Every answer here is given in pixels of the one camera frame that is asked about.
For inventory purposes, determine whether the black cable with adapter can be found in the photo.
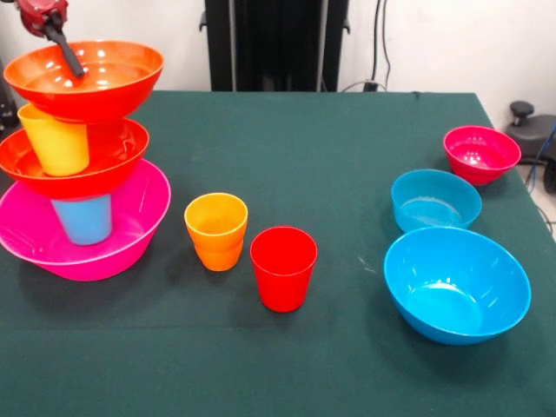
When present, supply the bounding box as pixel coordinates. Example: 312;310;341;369
342;0;394;93

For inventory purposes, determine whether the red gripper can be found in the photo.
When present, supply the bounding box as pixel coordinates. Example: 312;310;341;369
17;0;86;80

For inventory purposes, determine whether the large blue bowl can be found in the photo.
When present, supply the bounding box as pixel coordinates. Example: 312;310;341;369
383;226;533;347

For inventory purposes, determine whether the large pink bowl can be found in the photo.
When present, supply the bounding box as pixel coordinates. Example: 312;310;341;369
0;158;173;282

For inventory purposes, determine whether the blue cup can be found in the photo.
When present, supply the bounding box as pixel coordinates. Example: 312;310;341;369
50;194;113;247

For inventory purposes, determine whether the blue cable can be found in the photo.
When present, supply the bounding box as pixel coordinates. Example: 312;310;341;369
524;123;556;195

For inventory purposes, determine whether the yellow cup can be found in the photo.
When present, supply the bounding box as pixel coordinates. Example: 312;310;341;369
17;103;91;177

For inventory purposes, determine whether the dark green tablecloth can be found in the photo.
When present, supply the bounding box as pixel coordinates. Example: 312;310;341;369
0;89;556;417

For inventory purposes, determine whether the red cup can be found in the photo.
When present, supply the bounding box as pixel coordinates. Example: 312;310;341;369
249;226;319;314

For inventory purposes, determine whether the small blue bowl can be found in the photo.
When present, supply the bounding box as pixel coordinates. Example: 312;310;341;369
390;169;483;234

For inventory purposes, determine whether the small magenta bowl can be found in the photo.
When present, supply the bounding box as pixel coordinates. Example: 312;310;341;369
443;125;522;188

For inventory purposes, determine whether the orange-red bowl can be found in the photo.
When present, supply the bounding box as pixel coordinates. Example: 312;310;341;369
3;40;165;125
0;117;151;200

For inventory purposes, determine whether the orange cup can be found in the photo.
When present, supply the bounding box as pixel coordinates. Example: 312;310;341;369
183;192;249;253
194;238;245;273

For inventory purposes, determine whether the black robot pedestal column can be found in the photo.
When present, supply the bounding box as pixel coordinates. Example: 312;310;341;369
203;0;351;92

